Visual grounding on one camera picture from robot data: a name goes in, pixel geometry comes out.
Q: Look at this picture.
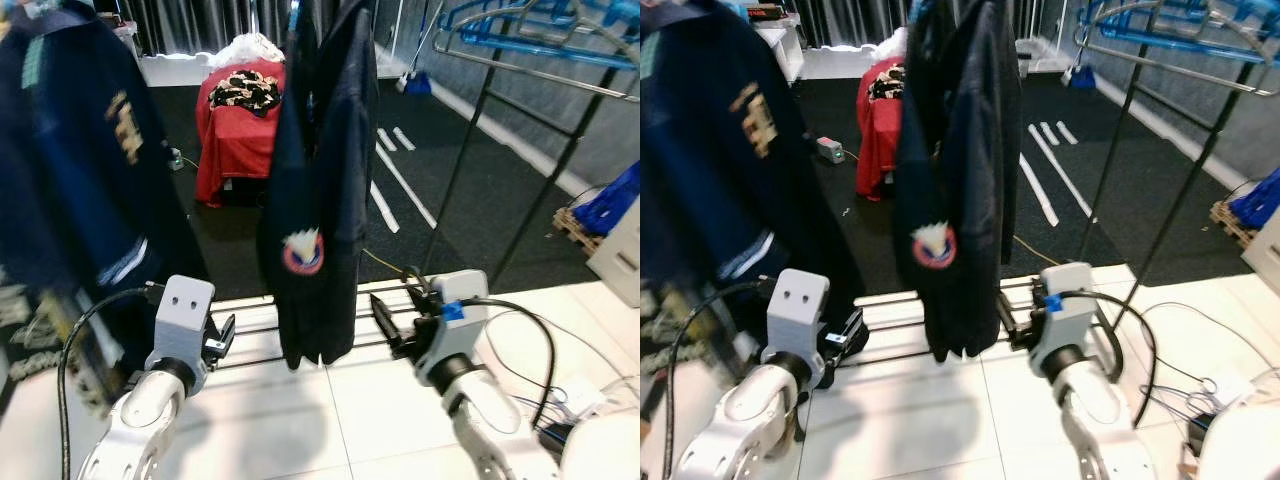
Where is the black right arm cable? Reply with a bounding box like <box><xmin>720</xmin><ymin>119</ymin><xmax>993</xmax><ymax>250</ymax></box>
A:
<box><xmin>460</xmin><ymin>296</ymin><xmax>558</xmax><ymax>431</ymax></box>
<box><xmin>1060</xmin><ymin>289</ymin><xmax>1160</xmax><ymax>403</ymax></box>

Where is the yellow floor cable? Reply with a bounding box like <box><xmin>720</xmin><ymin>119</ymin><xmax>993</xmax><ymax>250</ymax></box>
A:
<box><xmin>362</xmin><ymin>248</ymin><xmax>426</xmax><ymax>286</ymax></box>
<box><xmin>1013</xmin><ymin>235</ymin><xmax>1066</xmax><ymax>271</ymax></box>

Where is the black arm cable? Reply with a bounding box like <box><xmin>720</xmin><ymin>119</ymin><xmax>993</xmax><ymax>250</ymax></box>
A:
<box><xmin>1060</xmin><ymin>289</ymin><xmax>1160</xmax><ymax>403</ymax></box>
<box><xmin>660</xmin><ymin>279</ymin><xmax>777</xmax><ymax>480</ymax></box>
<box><xmin>460</xmin><ymin>296</ymin><xmax>558</xmax><ymax>431</ymax></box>
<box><xmin>57</xmin><ymin>286</ymin><xmax>167</xmax><ymax>480</ymax></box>

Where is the navy shirt round badge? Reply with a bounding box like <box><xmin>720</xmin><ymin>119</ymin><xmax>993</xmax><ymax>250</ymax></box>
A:
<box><xmin>257</xmin><ymin>0</ymin><xmax>380</xmax><ymax>370</ymax></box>
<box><xmin>892</xmin><ymin>0</ymin><xmax>1024</xmax><ymax>363</ymax></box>

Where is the black white patterned garment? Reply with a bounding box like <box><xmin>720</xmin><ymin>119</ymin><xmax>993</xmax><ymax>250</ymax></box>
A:
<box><xmin>640</xmin><ymin>285</ymin><xmax>746</xmax><ymax>406</ymax></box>
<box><xmin>0</xmin><ymin>270</ymin><xmax>126</xmax><ymax>416</ymax></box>

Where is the white cube shelf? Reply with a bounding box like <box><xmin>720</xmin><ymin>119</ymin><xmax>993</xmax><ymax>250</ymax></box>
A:
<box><xmin>748</xmin><ymin>12</ymin><xmax>807</xmax><ymax>84</ymax></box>
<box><xmin>108</xmin><ymin>18</ymin><xmax>143</xmax><ymax>61</ymax></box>

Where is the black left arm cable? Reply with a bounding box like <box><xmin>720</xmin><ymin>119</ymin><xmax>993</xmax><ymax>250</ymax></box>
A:
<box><xmin>57</xmin><ymin>286</ymin><xmax>167</xmax><ymax>480</ymax></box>
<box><xmin>660</xmin><ymin>279</ymin><xmax>777</xmax><ymax>480</ymax></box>

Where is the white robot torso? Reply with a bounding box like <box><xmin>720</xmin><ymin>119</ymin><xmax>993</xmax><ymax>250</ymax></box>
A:
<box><xmin>1193</xmin><ymin>372</ymin><xmax>1280</xmax><ymax>480</ymax></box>
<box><xmin>540</xmin><ymin>400</ymin><xmax>641</xmax><ymax>480</ymax></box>

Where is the blue plastic hanger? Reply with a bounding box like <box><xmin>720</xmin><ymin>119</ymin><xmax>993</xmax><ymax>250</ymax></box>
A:
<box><xmin>1073</xmin><ymin>0</ymin><xmax>1280</xmax><ymax>69</ymax></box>
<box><xmin>435</xmin><ymin>0</ymin><xmax>641</xmax><ymax>73</ymax></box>

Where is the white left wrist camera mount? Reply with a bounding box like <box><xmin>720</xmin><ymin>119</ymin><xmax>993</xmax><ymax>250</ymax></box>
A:
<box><xmin>152</xmin><ymin>275</ymin><xmax>217</xmax><ymax>368</ymax></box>
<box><xmin>765</xmin><ymin>267</ymin><xmax>832</xmax><ymax>363</ymax></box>

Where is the dark grey curtain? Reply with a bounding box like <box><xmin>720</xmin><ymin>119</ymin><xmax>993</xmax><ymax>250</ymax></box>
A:
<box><xmin>120</xmin><ymin>0</ymin><xmax>301</xmax><ymax>57</ymax></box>
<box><xmin>790</xmin><ymin>0</ymin><xmax>921</xmax><ymax>51</ymax></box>

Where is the black yellow patterned cloth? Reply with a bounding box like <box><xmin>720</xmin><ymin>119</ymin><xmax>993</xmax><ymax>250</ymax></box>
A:
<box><xmin>208</xmin><ymin>72</ymin><xmax>282</xmax><ymax>114</ymax></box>
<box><xmin>870</xmin><ymin>65</ymin><xmax>906</xmax><ymax>101</ymax></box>

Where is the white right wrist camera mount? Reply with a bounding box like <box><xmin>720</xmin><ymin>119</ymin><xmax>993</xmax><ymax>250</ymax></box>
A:
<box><xmin>1027</xmin><ymin>262</ymin><xmax>1099</xmax><ymax>378</ymax></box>
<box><xmin>413</xmin><ymin>269</ymin><xmax>490</xmax><ymax>388</ymax></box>

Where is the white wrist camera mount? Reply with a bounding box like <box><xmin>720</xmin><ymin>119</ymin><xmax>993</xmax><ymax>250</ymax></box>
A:
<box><xmin>1027</xmin><ymin>262</ymin><xmax>1099</xmax><ymax>378</ymax></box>
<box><xmin>152</xmin><ymin>275</ymin><xmax>217</xmax><ymax>368</ymax></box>
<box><xmin>765</xmin><ymin>267</ymin><xmax>832</xmax><ymax>363</ymax></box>
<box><xmin>413</xmin><ymin>269</ymin><xmax>490</xmax><ymax>388</ymax></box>

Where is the red cloth cover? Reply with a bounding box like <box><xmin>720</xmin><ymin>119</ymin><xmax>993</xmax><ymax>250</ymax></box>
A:
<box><xmin>194</xmin><ymin>58</ymin><xmax>287</xmax><ymax>209</ymax></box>
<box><xmin>855</xmin><ymin>55</ymin><xmax>907</xmax><ymax>202</ymax></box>

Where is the white box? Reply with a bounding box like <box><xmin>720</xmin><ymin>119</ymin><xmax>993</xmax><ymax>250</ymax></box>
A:
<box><xmin>586</xmin><ymin>200</ymin><xmax>641</xmax><ymax>308</ymax></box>
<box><xmin>1242</xmin><ymin>208</ymin><xmax>1280</xmax><ymax>298</ymax></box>

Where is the blue cloth bundle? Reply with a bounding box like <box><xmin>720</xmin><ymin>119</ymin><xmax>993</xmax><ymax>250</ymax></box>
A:
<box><xmin>572</xmin><ymin>163</ymin><xmax>641</xmax><ymax>237</ymax></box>
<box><xmin>1228</xmin><ymin>165</ymin><xmax>1280</xmax><ymax>233</ymax></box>

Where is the navy jacket gold print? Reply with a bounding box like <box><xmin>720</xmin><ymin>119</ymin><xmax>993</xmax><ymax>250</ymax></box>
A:
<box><xmin>640</xmin><ymin>0</ymin><xmax>868</xmax><ymax>326</ymax></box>
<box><xmin>0</xmin><ymin>0</ymin><xmax>208</xmax><ymax>306</ymax></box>

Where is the wooden pallet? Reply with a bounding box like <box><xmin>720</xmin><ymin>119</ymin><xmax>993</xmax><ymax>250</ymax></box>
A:
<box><xmin>1208</xmin><ymin>200</ymin><xmax>1257</xmax><ymax>251</ymax></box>
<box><xmin>552</xmin><ymin>207</ymin><xmax>607</xmax><ymax>257</ymax></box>

